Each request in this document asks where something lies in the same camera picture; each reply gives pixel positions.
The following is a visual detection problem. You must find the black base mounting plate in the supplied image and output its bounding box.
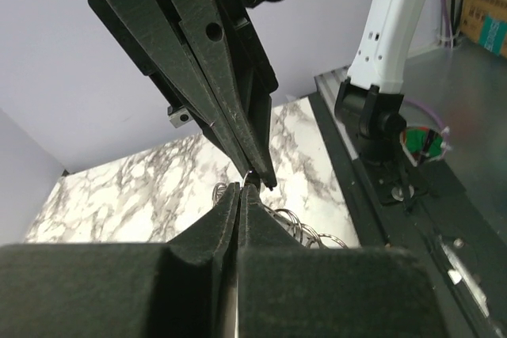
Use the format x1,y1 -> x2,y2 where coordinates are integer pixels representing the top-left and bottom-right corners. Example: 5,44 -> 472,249
309,93 -> 506,337

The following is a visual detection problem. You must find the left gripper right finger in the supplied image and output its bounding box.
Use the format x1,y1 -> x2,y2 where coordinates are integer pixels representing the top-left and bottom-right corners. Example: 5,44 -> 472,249
237,185 -> 450,337

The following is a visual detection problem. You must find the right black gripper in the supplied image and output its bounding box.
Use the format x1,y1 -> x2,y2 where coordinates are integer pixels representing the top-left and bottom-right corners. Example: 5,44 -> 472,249
88,0 -> 281,188

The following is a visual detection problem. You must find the cardboard box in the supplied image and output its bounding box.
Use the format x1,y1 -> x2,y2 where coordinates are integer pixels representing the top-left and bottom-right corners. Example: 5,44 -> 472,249
460,0 -> 506,57

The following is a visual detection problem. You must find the aluminium rail frame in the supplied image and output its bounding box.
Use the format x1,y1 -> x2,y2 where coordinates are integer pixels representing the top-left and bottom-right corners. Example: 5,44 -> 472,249
314,66 -> 359,161

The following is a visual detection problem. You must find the metal disc with keyrings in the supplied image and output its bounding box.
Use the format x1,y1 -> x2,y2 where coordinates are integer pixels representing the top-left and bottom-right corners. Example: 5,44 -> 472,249
211,169 -> 349,250

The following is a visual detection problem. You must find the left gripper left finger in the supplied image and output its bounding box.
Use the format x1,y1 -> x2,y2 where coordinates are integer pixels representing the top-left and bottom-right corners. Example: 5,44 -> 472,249
1,183 -> 241,337

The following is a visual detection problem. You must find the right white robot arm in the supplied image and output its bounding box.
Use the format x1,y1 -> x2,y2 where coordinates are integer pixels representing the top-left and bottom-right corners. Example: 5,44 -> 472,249
88,0 -> 425,188

